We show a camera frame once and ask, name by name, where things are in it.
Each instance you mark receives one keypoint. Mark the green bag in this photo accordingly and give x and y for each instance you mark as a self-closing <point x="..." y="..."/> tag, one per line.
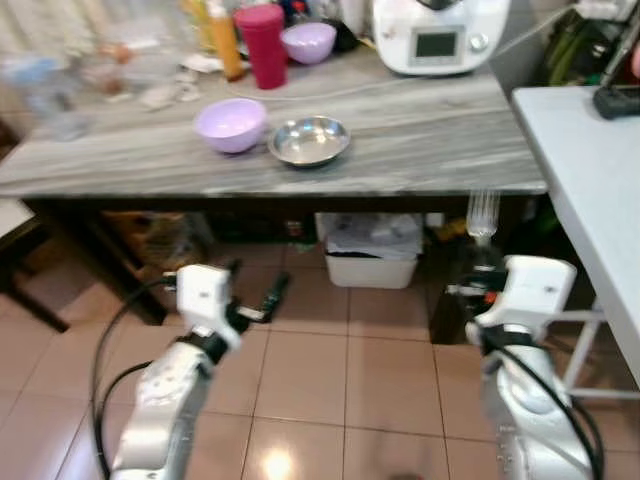
<point x="575" y="50"/>

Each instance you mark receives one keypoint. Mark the orange sauce bottle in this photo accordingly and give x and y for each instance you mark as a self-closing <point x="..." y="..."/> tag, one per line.
<point x="228" y="45"/>

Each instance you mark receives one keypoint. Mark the brown woven basket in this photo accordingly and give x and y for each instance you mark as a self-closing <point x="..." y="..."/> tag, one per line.
<point x="150" y="238"/>

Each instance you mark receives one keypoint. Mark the white kitchen cooking machine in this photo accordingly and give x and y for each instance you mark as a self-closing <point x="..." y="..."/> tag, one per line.
<point x="440" y="40"/>

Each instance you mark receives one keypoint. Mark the white plastic storage bin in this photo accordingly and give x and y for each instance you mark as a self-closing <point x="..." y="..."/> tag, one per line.
<point x="372" y="265"/>

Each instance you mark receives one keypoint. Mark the stainless steel bowl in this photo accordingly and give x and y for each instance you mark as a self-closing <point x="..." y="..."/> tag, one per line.
<point x="309" y="141"/>

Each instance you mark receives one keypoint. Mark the red plastic tumbler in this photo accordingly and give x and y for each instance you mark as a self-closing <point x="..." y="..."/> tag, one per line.
<point x="263" y="48"/>

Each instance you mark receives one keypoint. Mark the lilac plastic bowl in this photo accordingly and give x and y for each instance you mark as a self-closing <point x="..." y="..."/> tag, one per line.
<point x="308" y="42"/>
<point x="231" y="125"/>

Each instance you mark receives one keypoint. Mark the black flat device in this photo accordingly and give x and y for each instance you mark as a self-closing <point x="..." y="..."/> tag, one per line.
<point x="617" y="102"/>

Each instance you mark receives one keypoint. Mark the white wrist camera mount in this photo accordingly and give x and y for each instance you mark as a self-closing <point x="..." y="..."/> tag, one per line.
<point x="530" y="290"/>
<point x="203" y="292"/>

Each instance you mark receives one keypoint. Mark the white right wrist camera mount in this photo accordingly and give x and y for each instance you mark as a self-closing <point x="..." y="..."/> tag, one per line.
<point x="530" y="290"/>

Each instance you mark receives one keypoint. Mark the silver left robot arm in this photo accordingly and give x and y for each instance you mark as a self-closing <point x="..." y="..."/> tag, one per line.
<point x="165" y="410"/>

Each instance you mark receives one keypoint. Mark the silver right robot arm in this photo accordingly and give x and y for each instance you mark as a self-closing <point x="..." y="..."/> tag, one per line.
<point x="530" y="410"/>

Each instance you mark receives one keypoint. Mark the dark wooden chair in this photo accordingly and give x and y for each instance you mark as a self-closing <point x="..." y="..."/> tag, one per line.
<point x="25" y="250"/>

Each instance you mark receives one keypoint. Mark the white metal table frame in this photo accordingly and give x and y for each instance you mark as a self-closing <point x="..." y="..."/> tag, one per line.
<point x="590" y="350"/>

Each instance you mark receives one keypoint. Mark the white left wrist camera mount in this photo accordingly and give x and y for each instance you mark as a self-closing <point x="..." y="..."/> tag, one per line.
<point x="203" y="292"/>

